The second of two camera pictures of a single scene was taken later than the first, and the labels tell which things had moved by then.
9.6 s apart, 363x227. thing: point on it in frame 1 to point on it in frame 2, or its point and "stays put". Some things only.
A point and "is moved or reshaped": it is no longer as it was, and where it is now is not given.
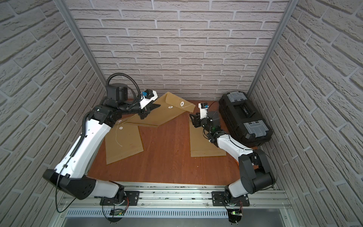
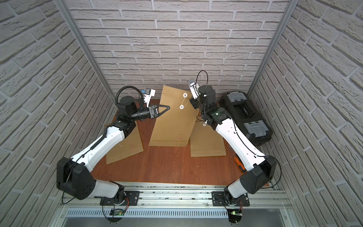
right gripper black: [197, 120] to [194, 103]
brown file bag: [122, 141] stays put
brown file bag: [171, 105] is moved or reshaped
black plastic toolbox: [243, 119] stays put
